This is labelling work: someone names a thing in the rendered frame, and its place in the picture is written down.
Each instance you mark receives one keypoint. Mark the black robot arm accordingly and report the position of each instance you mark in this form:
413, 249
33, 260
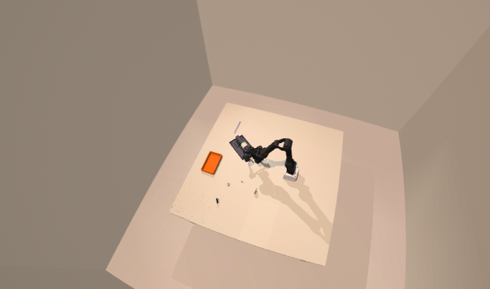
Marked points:
290, 164

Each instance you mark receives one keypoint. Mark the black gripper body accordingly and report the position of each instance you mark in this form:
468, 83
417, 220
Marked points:
247, 158

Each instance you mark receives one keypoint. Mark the orange open tray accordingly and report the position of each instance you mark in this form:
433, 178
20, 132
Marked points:
211, 162

